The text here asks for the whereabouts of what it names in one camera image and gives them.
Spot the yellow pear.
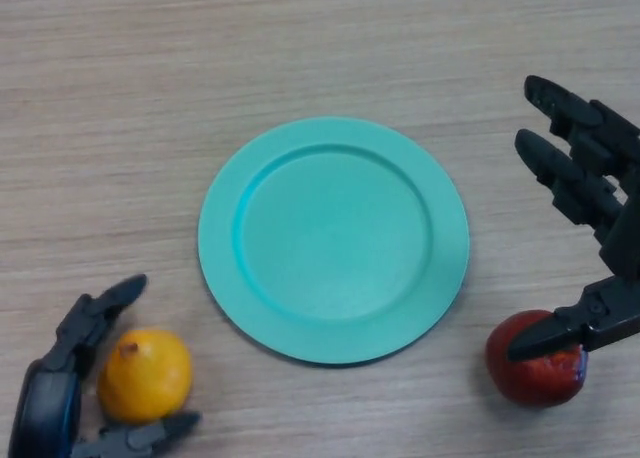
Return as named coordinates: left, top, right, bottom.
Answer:
left=97, top=328, right=194, bottom=425

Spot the green round plate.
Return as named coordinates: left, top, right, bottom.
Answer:
left=197, top=116, right=471, bottom=368

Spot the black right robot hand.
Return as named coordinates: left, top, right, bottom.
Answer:
left=507, top=75, right=640, bottom=363

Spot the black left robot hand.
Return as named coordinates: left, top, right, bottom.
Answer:
left=8, top=273, right=202, bottom=458

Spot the red apple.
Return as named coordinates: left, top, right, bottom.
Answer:
left=484, top=309, right=590, bottom=407

